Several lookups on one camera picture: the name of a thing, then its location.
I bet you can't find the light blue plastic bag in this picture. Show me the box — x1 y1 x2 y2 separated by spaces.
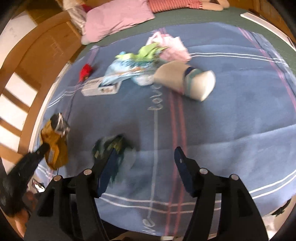
100 57 159 86

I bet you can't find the striped plush doll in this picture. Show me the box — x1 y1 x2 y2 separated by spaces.
147 0 230 13

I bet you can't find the white flat board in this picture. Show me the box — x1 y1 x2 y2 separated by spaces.
240 12 295 51

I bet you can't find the blue plaid blanket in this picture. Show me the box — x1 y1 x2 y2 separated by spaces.
42 23 295 236

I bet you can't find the pink pillow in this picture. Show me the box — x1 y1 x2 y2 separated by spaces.
81 1 154 45

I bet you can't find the wooden bed frame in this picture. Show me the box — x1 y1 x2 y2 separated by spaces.
1 1 82 164

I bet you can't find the yellow snack bag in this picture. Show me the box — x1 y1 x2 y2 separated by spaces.
40 113 70 171

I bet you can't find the red wrapper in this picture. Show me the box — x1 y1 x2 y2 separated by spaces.
79 64 93 83

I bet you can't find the dark green wrapper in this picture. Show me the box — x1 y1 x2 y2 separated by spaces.
92 134 137 185

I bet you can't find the white paper cup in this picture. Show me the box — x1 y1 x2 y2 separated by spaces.
154 61 216 101

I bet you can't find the white plush toy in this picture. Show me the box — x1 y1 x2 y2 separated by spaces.
62 0 86 29

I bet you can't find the green bed mat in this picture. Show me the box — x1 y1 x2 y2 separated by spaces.
74 6 296 75

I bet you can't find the white small carton box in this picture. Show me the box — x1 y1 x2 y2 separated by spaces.
81 77 121 96

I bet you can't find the pink white plastic bag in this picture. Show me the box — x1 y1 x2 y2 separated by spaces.
146 31 191 63

